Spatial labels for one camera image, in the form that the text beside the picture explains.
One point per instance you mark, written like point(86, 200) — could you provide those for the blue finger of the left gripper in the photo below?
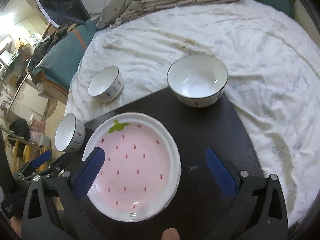
point(61, 162)
point(41, 159)

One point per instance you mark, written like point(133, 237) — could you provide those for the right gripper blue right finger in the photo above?
point(222, 176)

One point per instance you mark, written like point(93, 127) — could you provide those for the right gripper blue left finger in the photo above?
point(87, 172)

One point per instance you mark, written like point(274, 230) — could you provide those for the pink strawberry plate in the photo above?
point(141, 171)

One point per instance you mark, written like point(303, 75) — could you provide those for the small white bowl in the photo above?
point(106, 85)

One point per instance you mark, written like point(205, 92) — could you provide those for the large white bowl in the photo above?
point(198, 80)

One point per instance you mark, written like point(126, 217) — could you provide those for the right hand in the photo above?
point(170, 234)

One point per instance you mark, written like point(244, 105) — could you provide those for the yellow wooden chair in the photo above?
point(20, 151)

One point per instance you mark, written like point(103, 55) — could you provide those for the black tray board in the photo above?
point(198, 204)

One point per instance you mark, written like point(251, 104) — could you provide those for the white cabinet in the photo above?
point(26, 103)

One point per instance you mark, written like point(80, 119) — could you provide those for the dark clothes pile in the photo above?
point(46, 45)

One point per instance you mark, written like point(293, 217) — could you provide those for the dark blue hanging cloth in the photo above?
point(59, 12)

